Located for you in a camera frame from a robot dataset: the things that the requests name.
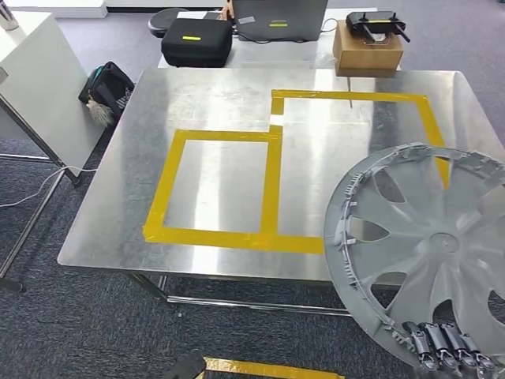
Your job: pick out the grey plastic wheel hubcap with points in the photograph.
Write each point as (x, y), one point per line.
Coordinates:
(442, 243)

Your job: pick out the grey laptop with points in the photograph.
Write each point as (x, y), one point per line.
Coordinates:
(276, 13)

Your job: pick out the grey desk object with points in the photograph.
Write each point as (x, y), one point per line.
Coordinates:
(7, 15)

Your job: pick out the yellow tape floor square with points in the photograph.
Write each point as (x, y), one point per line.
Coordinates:
(276, 370)

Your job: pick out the black hard carry case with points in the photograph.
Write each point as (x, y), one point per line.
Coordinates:
(197, 49)

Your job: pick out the black round stool seat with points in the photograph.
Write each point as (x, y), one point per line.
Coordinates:
(157, 23)

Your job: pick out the brown cardboard box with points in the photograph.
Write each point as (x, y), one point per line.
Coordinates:
(367, 55)

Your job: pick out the person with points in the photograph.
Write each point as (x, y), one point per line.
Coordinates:
(227, 10)

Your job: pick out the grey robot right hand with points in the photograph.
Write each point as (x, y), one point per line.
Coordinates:
(445, 345)

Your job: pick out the pale rear table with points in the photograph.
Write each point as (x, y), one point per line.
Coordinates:
(276, 55)

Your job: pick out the steel workbench table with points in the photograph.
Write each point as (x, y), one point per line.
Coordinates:
(221, 183)

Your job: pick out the grey robot left foot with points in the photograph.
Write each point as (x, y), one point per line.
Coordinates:
(185, 366)

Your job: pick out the black bag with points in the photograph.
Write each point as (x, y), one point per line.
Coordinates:
(114, 86)

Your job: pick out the white fluffy pendant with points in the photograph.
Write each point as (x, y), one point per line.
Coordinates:
(99, 112)

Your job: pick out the white office desk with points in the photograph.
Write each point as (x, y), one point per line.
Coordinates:
(47, 83)

